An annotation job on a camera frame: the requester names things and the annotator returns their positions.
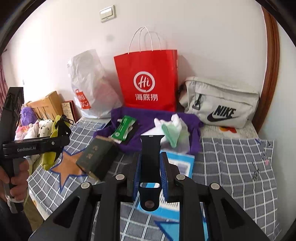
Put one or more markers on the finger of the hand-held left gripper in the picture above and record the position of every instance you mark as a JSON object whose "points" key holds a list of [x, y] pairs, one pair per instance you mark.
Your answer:
{"points": [[61, 143]]}

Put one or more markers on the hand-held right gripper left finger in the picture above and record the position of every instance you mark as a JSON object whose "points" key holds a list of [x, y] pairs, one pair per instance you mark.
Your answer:
{"points": [[136, 176]]}

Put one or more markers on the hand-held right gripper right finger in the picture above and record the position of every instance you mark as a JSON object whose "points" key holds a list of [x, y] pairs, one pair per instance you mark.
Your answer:
{"points": [[163, 176]]}

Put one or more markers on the person's left hand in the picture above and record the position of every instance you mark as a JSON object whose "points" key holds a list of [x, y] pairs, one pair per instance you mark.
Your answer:
{"points": [[22, 178]]}

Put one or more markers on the pink floral cloth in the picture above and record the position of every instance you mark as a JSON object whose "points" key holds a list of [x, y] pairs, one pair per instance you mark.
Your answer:
{"points": [[25, 132]]}

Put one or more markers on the blue tissue packet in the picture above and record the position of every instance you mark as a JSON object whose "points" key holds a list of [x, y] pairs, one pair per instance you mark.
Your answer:
{"points": [[182, 164]]}

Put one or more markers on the white black spotted cloth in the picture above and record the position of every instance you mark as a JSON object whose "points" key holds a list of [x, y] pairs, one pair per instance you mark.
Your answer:
{"points": [[45, 127]]}

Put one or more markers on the purple plush toy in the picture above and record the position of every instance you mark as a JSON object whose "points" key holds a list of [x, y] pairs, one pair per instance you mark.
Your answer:
{"points": [[27, 115]]}

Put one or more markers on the red framed book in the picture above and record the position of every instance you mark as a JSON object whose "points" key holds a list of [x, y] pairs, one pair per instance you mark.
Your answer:
{"points": [[68, 111]]}

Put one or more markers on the dark green box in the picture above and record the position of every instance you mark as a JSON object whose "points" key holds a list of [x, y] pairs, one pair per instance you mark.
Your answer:
{"points": [[97, 155]]}

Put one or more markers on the light green plastic bag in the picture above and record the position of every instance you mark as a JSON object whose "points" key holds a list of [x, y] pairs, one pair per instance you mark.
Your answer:
{"points": [[175, 136]]}

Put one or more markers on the wooden crate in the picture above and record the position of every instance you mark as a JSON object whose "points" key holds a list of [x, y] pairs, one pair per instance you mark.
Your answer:
{"points": [[46, 102]]}

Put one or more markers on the green wipes packet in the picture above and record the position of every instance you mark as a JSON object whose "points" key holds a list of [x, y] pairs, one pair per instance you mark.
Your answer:
{"points": [[122, 128]]}

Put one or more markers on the white plastic shopping bag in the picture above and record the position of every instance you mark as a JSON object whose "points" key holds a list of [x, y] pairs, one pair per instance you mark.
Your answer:
{"points": [[92, 92]]}

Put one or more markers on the green cloth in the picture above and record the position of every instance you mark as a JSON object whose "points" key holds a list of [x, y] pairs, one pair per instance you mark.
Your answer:
{"points": [[32, 208]]}

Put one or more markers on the purple towel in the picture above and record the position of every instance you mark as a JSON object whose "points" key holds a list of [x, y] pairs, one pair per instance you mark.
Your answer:
{"points": [[143, 115]]}

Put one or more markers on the grey plaid star bedsheet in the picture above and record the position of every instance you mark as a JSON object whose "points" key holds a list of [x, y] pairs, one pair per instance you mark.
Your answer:
{"points": [[231, 162]]}

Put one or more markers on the red striped curtain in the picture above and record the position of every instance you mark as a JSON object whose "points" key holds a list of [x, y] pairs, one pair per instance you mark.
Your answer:
{"points": [[2, 76]]}

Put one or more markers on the person's dark clothing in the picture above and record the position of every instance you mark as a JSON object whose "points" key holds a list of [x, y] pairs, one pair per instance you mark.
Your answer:
{"points": [[11, 224]]}

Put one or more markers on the white orange print sheet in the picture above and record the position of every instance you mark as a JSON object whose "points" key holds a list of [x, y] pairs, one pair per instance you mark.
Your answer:
{"points": [[242, 132]]}

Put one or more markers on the grey sling bag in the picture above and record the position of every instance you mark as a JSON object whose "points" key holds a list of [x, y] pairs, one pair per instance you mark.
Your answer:
{"points": [[219, 97]]}

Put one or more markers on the red paper shopping bag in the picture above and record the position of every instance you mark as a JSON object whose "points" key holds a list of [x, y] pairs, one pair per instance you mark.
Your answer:
{"points": [[148, 69]]}

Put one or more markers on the white light switch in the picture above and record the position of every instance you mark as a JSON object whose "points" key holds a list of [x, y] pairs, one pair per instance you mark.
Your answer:
{"points": [[107, 14]]}

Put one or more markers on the brown wooden frame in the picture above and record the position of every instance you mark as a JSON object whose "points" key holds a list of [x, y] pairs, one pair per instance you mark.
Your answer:
{"points": [[270, 69]]}

